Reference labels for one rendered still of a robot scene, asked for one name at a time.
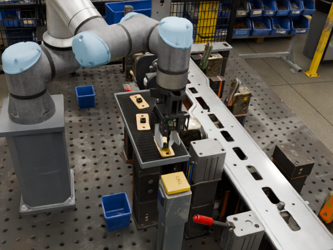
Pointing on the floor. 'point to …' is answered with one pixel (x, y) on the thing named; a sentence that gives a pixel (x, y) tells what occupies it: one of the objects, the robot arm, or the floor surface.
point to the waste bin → (316, 27)
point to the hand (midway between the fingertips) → (164, 142)
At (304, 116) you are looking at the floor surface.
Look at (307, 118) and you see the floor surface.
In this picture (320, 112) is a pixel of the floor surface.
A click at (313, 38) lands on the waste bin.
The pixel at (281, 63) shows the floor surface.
